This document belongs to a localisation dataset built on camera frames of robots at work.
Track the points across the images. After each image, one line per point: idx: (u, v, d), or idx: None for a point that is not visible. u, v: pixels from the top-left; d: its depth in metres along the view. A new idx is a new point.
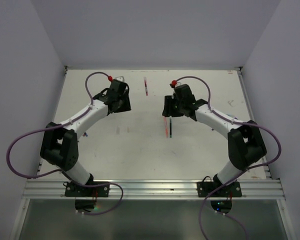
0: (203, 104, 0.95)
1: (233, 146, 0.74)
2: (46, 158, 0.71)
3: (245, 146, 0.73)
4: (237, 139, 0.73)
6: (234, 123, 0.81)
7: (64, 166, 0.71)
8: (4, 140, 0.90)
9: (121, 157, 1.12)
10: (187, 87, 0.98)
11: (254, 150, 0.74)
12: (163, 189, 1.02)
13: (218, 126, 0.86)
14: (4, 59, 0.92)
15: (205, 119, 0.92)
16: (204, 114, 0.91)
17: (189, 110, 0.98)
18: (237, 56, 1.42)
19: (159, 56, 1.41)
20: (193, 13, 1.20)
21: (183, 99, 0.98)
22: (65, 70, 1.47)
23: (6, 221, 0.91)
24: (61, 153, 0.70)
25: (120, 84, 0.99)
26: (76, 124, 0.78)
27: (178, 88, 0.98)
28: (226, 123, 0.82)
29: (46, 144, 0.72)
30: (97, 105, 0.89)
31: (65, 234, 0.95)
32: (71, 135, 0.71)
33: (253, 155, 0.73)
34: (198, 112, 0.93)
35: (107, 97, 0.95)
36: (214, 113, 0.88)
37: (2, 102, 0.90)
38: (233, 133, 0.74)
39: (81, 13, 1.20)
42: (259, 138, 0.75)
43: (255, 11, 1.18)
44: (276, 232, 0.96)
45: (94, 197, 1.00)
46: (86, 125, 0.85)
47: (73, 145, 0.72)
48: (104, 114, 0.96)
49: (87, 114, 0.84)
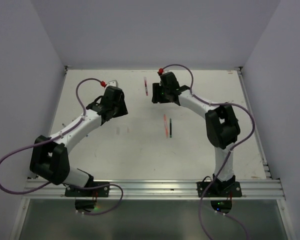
0: (187, 90, 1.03)
1: (210, 126, 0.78)
2: (37, 173, 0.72)
3: (220, 126, 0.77)
4: (212, 118, 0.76)
6: (211, 105, 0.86)
7: (55, 181, 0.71)
8: (4, 141, 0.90)
9: (121, 157, 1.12)
10: (172, 74, 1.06)
11: (230, 129, 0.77)
12: (163, 189, 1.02)
13: (198, 110, 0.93)
14: (4, 59, 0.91)
15: (188, 104, 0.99)
16: (186, 98, 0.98)
17: (173, 95, 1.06)
18: (237, 56, 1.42)
19: (159, 56, 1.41)
20: (193, 12, 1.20)
21: (168, 85, 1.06)
22: (65, 70, 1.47)
23: (6, 221, 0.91)
24: (51, 168, 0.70)
25: (115, 91, 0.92)
26: (66, 137, 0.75)
27: (163, 76, 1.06)
28: (205, 106, 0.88)
29: (35, 158, 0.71)
30: (90, 115, 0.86)
31: (65, 234, 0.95)
32: (60, 150, 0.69)
33: (229, 134, 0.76)
34: (181, 97, 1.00)
35: (101, 107, 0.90)
36: (195, 97, 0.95)
37: (2, 102, 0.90)
38: (210, 114, 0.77)
39: (82, 14, 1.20)
42: (233, 117, 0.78)
43: (255, 11, 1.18)
44: (276, 232, 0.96)
45: (94, 197, 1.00)
46: (79, 137, 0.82)
47: (63, 159, 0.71)
48: (98, 124, 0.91)
49: (79, 126, 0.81)
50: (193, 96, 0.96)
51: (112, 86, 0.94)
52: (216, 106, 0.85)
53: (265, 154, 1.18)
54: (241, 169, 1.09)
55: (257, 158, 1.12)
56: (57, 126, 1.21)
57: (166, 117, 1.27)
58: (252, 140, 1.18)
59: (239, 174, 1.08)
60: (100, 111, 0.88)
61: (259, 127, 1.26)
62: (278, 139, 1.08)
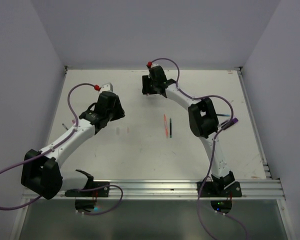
0: (173, 84, 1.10)
1: (192, 118, 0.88)
2: (29, 186, 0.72)
3: (201, 118, 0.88)
4: (194, 111, 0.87)
6: (194, 100, 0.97)
7: (46, 195, 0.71)
8: (4, 141, 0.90)
9: (121, 157, 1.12)
10: (160, 68, 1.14)
11: (209, 121, 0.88)
12: (163, 189, 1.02)
13: (183, 102, 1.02)
14: (4, 59, 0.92)
15: (173, 97, 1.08)
16: (171, 91, 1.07)
17: (160, 88, 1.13)
18: (237, 56, 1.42)
19: (159, 55, 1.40)
20: (193, 12, 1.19)
21: (156, 78, 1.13)
22: (65, 70, 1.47)
23: (6, 221, 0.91)
24: (42, 183, 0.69)
25: (108, 98, 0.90)
26: (58, 150, 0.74)
27: (152, 69, 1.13)
28: (188, 100, 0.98)
29: (26, 173, 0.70)
30: (82, 125, 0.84)
31: (64, 234, 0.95)
32: (50, 166, 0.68)
33: (209, 125, 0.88)
34: (167, 90, 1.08)
35: (94, 115, 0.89)
36: (180, 91, 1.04)
37: (3, 102, 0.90)
38: (192, 107, 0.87)
39: (82, 13, 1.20)
42: (213, 110, 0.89)
43: (255, 10, 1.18)
44: (276, 232, 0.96)
45: (94, 197, 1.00)
46: (72, 148, 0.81)
47: (55, 174, 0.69)
48: (93, 133, 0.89)
49: (71, 137, 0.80)
50: (178, 89, 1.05)
51: (106, 93, 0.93)
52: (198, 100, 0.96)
53: (265, 154, 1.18)
54: (242, 169, 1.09)
55: (257, 158, 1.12)
56: (57, 126, 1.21)
57: (166, 116, 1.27)
58: (252, 140, 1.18)
59: (239, 174, 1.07)
60: (94, 121, 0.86)
61: (259, 126, 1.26)
62: (278, 139, 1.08)
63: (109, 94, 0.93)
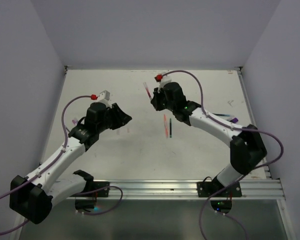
0: (196, 107, 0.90)
1: (237, 153, 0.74)
2: (18, 211, 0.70)
3: (248, 152, 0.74)
4: (239, 145, 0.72)
6: (234, 129, 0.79)
7: (35, 220, 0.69)
8: (3, 140, 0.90)
9: (121, 157, 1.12)
10: (180, 88, 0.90)
11: (256, 154, 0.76)
12: (163, 189, 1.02)
13: (218, 134, 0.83)
14: (4, 58, 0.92)
15: (199, 125, 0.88)
16: (199, 119, 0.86)
17: (181, 114, 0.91)
18: (238, 56, 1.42)
19: (159, 55, 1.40)
20: (193, 12, 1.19)
21: (175, 100, 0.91)
22: (65, 70, 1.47)
23: (6, 221, 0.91)
24: (30, 209, 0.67)
25: (96, 113, 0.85)
26: (44, 175, 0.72)
27: (170, 91, 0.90)
28: (226, 129, 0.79)
29: (14, 198, 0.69)
30: (71, 144, 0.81)
31: (65, 234, 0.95)
32: (37, 193, 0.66)
33: (256, 159, 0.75)
34: (192, 117, 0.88)
35: (84, 133, 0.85)
36: (211, 118, 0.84)
37: (3, 101, 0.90)
38: (236, 140, 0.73)
39: (81, 13, 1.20)
42: (259, 140, 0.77)
43: (255, 10, 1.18)
44: (277, 232, 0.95)
45: (94, 197, 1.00)
46: (62, 170, 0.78)
47: (43, 200, 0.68)
48: (84, 151, 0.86)
49: (59, 160, 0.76)
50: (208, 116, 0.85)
51: (94, 107, 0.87)
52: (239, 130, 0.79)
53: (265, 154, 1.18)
54: None
55: None
56: (57, 126, 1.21)
57: (166, 117, 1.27)
58: None
59: None
60: (83, 139, 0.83)
61: (259, 127, 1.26)
62: (278, 139, 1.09)
63: (99, 107, 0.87)
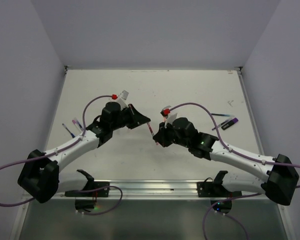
0: (213, 141, 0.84)
1: (275, 190, 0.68)
2: (25, 187, 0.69)
3: (286, 186, 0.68)
4: (277, 183, 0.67)
6: (266, 164, 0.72)
7: (40, 198, 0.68)
8: (3, 140, 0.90)
9: (121, 157, 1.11)
10: (191, 123, 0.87)
11: (292, 183, 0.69)
12: (163, 189, 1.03)
13: (249, 170, 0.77)
14: (4, 58, 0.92)
15: (222, 160, 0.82)
16: (223, 156, 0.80)
17: (199, 150, 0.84)
18: (238, 56, 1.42)
19: (159, 55, 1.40)
20: (194, 11, 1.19)
21: (189, 137, 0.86)
22: (65, 70, 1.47)
23: (7, 221, 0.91)
24: (39, 184, 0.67)
25: (111, 112, 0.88)
26: (61, 155, 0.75)
27: (182, 129, 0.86)
28: (256, 165, 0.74)
29: (25, 172, 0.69)
30: (88, 136, 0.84)
31: (65, 235, 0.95)
32: (51, 168, 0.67)
33: (294, 190, 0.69)
34: (214, 154, 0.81)
35: (100, 129, 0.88)
36: (235, 153, 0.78)
37: (3, 101, 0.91)
38: (272, 178, 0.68)
39: (82, 13, 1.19)
42: (292, 168, 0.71)
43: (255, 10, 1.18)
44: (277, 232, 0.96)
45: (94, 197, 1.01)
46: (75, 156, 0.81)
47: (54, 177, 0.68)
48: (96, 146, 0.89)
49: (76, 145, 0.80)
50: (232, 151, 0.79)
51: (109, 107, 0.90)
52: (271, 162, 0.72)
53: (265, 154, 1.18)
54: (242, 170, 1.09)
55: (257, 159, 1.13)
56: (57, 126, 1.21)
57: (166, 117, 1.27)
58: (252, 140, 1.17)
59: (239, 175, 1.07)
60: (99, 135, 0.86)
61: (259, 127, 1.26)
62: (278, 139, 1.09)
63: (112, 108, 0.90)
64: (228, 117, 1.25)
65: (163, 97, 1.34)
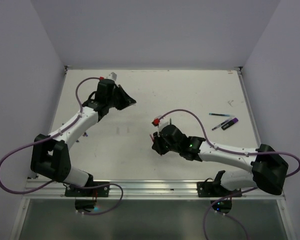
0: (200, 142, 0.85)
1: (261, 179, 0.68)
2: (39, 172, 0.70)
3: (272, 174, 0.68)
4: (262, 172, 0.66)
6: (249, 155, 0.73)
7: (57, 178, 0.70)
8: (3, 140, 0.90)
9: (121, 157, 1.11)
10: (177, 128, 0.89)
11: (280, 171, 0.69)
12: (163, 189, 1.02)
13: (238, 165, 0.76)
14: (4, 58, 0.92)
15: (212, 159, 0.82)
16: (210, 156, 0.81)
17: (189, 153, 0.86)
18: (238, 56, 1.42)
19: (160, 55, 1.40)
20: (194, 12, 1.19)
21: (177, 141, 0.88)
22: (65, 70, 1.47)
23: (6, 221, 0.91)
24: (53, 165, 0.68)
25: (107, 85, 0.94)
26: (66, 134, 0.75)
27: (169, 134, 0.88)
28: (241, 157, 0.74)
29: (36, 157, 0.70)
30: (86, 112, 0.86)
31: (65, 235, 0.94)
32: (61, 146, 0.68)
33: (281, 177, 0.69)
34: (201, 154, 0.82)
35: (97, 103, 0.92)
36: (220, 149, 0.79)
37: (3, 102, 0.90)
38: (257, 168, 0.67)
39: (82, 13, 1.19)
42: (277, 156, 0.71)
43: (255, 11, 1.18)
44: (277, 232, 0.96)
45: (94, 197, 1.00)
46: (78, 133, 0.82)
47: (65, 155, 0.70)
48: (95, 120, 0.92)
49: (77, 123, 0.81)
50: (217, 148, 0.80)
51: (104, 81, 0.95)
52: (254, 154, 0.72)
53: None
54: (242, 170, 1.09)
55: None
56: (57, 126, 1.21)
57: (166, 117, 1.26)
58: (252, 140, 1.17)
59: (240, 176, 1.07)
60: (97, 108, 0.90)
61: (259, 127, 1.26)
62: (278, 139, 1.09)
63: (107, 82, 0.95)
64: (228, 117, 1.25)
65: (163, 97, 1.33)
